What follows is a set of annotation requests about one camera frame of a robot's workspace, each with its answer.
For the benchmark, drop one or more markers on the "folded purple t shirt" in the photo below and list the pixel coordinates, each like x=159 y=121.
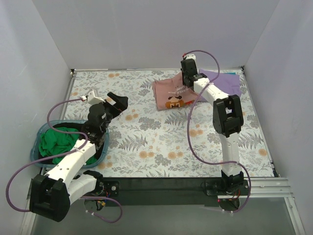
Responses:
x=226 y=82

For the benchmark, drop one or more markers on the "aluminium frame rail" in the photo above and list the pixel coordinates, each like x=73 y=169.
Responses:
x=262 y=187

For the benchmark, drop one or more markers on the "pink t shirt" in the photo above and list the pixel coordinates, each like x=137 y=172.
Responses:
x=170 y=93

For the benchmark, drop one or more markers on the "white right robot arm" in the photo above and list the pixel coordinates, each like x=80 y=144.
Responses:
x=227 y=121

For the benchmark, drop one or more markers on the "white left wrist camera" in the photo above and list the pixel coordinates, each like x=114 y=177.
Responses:
x=91 y=98

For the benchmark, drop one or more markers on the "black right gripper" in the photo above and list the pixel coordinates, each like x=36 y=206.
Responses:
x=187 y=80

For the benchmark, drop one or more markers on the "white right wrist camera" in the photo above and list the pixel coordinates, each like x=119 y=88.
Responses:
x=190 y=56

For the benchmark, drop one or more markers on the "floral table mat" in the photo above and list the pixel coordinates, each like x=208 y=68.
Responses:
x=146 y=142

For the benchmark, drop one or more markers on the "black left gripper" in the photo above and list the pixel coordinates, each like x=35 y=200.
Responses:
x=111 y=107

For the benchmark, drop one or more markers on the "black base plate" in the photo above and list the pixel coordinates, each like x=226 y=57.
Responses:
x=170 y=191

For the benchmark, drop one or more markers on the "green t shirt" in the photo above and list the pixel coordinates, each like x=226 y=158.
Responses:
x=53 y=143

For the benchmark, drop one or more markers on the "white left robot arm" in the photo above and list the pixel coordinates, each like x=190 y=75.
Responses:
x=52 y=193

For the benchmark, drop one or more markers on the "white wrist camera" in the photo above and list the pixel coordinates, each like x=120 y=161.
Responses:
x=91 y=98
x=190 y=56

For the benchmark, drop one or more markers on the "blue plastic basket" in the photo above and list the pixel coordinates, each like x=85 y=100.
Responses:
x=77 y=124

